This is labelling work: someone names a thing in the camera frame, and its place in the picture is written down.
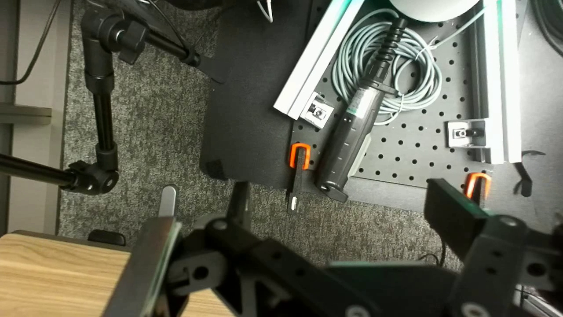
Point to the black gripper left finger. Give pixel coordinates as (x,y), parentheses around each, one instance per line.
(147,258)

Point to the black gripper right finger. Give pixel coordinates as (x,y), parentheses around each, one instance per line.
(458,217)

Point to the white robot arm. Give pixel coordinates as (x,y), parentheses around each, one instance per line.
(434,9)

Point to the orange and black clamp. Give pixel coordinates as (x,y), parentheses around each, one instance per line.
(298,187)
(469,184)

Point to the black perforated breadboard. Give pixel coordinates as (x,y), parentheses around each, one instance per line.
(423,141)

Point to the black cylindrical power unit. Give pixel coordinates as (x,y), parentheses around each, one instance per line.
(346,141)

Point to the black smooth cart panel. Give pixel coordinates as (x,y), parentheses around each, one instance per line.
(252,89)

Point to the silver corner bracket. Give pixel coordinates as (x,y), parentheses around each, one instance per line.
(467,134)

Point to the black articulated camera tripod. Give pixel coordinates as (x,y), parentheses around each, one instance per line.
(105,117)

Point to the short aluminium profile rail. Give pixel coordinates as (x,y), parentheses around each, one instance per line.
(504,76)

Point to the labelled silver rail bracket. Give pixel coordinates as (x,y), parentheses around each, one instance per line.
(319,110)

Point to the long aluminium profile rail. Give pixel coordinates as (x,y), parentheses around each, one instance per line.
(318,64)

